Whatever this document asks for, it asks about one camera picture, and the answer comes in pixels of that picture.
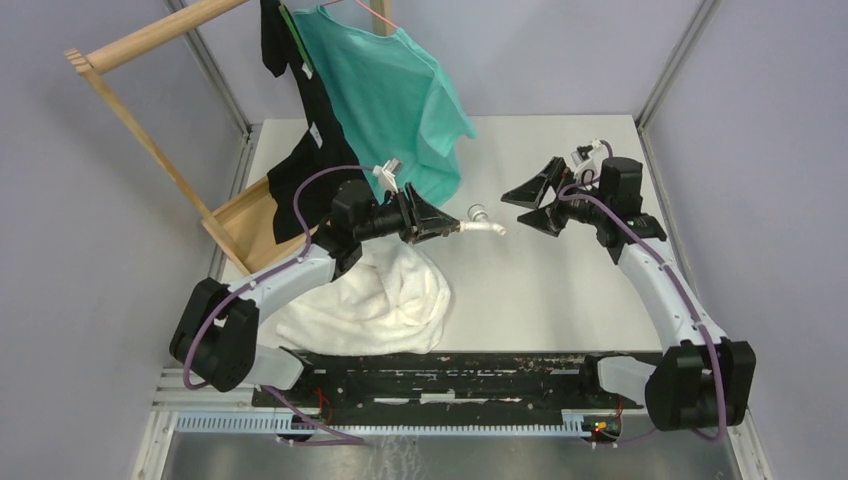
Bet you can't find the pink clothes hanger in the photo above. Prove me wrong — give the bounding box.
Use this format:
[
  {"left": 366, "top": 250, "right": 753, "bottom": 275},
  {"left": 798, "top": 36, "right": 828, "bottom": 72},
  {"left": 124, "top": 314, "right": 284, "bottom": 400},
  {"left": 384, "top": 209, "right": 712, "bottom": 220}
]
[{"left": 354, "top": 0, "right": 398, "bottom": 36}]

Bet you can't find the teal t-shirt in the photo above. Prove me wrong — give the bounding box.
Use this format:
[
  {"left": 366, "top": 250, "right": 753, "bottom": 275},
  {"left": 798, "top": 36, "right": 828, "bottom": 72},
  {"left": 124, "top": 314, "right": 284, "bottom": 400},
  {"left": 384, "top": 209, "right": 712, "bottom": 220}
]
[{"left": 292, "top": 6, "right": 477, "bottom": 206}]

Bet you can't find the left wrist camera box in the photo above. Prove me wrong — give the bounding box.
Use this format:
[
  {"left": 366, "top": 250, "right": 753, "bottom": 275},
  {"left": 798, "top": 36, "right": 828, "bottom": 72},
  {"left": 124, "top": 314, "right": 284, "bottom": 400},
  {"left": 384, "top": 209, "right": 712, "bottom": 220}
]
[{"left": 371, "top": 158, "right": 403, "bottom": 193}]

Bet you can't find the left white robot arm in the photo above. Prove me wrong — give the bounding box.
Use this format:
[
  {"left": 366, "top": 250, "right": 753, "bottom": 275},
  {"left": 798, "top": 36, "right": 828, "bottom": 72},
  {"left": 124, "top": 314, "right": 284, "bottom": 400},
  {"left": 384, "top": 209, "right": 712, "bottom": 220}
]
[{"left": 169, "top": 180, "right": 462, "bottom": 407}]

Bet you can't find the black t-shirt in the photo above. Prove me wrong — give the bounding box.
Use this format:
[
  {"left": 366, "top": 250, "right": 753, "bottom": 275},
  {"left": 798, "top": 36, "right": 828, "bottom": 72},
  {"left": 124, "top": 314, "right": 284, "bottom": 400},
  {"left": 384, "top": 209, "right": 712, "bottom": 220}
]
[{"left": 260, "top": 1, "right": 366, "bottom": 244}]

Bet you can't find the white plastic water faucet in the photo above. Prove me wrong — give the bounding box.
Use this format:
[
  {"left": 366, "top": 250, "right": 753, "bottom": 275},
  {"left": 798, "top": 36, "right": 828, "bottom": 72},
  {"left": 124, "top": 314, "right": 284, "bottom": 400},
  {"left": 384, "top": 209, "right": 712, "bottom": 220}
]
[{"left": 459, "top": 203, "right": 507, "bottom": 236}]

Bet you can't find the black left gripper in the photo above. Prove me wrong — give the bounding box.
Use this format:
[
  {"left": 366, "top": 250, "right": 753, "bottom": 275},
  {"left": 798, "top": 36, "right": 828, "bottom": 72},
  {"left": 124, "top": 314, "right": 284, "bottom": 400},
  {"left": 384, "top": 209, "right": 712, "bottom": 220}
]
[{"left": 354, "top": 182, "right": 458, "bottom": 244}]

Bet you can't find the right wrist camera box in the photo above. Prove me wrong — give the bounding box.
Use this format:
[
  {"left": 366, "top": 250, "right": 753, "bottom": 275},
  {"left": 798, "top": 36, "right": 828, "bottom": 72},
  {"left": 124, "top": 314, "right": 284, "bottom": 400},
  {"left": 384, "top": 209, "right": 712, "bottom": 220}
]
[{"left": 571, "top": 139, "right": 614, "bottom": 186}]

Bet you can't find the green clothes hanger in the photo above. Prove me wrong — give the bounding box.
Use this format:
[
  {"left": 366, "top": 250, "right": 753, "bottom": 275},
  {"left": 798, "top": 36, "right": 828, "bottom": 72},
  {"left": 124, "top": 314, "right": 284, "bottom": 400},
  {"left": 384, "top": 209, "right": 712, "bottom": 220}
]
[{"left": 278, "top": 1, "right": 314, "bottom": 80}]

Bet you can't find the white terry towel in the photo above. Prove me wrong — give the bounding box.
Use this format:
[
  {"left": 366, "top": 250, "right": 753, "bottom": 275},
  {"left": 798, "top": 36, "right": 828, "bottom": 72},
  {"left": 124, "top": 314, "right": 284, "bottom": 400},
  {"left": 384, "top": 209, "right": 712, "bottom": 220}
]
[{"left": 258, "top": 237, "right": 452, "bottom": 356}]

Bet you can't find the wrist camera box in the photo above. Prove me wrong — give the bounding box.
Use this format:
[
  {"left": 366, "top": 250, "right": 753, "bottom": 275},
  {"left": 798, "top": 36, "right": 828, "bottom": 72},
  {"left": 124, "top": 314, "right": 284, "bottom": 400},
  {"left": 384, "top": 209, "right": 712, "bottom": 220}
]
[
  {"left": 571, "top": 139, "right": 614, "bottom": 186},
  {"left": 371, "top": 158, "right": 403, "bottom": 193}
]

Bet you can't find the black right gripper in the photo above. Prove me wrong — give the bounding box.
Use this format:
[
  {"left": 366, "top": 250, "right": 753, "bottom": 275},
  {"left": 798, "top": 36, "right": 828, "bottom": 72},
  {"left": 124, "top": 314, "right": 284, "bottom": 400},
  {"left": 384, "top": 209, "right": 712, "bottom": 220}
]
[{"left": 501, "top": 157, "right": 610, "bottom": 238}]

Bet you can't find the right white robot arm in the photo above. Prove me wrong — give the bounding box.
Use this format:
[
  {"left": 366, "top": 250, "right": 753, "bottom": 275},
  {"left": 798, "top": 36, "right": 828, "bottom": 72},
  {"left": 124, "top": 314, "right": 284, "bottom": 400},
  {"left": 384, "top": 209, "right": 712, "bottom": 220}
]
[{"left": 501, "top": 156, "right": 756, "bottom": 442}]

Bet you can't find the white slotted cable duct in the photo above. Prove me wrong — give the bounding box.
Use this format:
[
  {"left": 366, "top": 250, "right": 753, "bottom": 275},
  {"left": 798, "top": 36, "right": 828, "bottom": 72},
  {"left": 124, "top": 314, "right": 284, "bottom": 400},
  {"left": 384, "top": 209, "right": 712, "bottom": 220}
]
[{"left": 174, "top": 410, "right": 591, "bottom": 439}]

